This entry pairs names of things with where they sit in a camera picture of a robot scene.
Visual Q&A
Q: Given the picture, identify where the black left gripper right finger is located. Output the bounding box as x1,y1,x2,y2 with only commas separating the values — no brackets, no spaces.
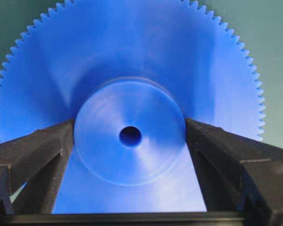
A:
185,119,283,218

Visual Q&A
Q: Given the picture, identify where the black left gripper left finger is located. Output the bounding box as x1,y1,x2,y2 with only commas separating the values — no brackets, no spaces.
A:
0,120,74,214

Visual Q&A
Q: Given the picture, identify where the large blue plastic gear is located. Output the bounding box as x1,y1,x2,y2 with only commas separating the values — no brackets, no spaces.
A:
0,0,264,214

